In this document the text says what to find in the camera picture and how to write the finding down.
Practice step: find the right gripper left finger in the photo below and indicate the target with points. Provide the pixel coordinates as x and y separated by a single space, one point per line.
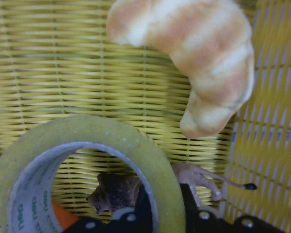
143 212

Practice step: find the brown toy lion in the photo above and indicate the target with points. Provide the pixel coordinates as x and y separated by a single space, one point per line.
116 192

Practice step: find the toy carrot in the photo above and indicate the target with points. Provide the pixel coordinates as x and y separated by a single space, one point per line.
60 216

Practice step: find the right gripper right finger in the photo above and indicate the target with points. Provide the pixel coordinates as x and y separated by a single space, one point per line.
191 209

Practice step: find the yellow tape roll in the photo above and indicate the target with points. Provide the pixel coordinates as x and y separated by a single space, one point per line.
62 137

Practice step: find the toy croissant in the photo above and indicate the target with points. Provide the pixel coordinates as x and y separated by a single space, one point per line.
209 41

